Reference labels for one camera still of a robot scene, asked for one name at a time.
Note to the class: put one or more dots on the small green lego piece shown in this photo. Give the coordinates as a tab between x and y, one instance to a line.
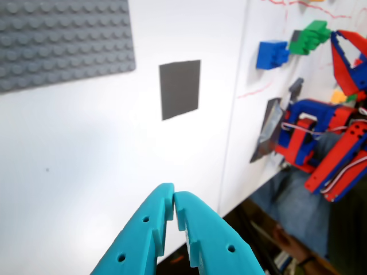
352	98

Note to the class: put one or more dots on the red blue gripper finger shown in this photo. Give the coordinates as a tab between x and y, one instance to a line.
351	83
362	43

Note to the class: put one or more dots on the blue lego cube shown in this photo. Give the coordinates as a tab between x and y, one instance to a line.
269	55

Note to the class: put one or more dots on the grey tape square patch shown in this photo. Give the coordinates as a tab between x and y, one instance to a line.
179	88

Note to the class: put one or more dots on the green lego cube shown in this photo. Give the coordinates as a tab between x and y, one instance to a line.
312	37

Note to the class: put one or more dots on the orange lego cube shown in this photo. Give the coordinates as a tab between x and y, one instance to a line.
338	96

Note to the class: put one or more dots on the person leg in jeans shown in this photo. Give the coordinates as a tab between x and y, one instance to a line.
298	200

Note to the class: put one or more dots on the grey studded lego baseplate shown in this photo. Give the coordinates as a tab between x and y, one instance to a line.
57	43

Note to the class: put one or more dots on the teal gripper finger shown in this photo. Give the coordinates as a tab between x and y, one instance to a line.
215	243
134	243

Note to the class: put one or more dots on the red blue robot arm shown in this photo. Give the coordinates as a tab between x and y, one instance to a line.
315	107

